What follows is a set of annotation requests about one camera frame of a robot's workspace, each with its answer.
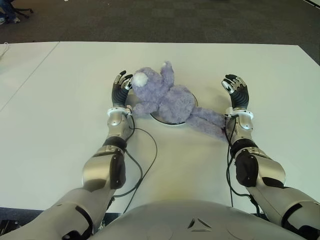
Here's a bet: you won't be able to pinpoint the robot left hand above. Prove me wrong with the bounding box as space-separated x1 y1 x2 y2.
110 70 134 108

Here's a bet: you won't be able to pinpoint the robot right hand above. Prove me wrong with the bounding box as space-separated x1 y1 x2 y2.
221 73 250 110

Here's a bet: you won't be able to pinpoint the purple plush doll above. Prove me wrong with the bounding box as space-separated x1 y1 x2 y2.
130 60 230 142

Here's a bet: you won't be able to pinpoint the white plate black rim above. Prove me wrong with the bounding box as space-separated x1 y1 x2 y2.
124 92 199 126

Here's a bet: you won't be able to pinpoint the black office chair base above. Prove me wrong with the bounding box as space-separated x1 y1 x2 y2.
13 6 34 19

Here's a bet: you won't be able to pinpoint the silver robot torso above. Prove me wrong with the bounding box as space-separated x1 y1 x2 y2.
92 198 308 240

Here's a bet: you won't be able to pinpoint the person legs blue jeans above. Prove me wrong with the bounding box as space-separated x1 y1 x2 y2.
0 0 21 25

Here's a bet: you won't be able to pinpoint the thin black cable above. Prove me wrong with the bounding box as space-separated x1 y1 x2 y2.
122 116 158 216

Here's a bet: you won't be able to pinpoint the thick black cable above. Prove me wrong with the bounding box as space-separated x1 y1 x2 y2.
111 149 144 200

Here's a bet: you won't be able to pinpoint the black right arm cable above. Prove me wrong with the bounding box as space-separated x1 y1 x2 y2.
223 114 261 217

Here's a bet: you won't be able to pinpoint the thin white wire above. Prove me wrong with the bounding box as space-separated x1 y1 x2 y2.
0 42 10 61

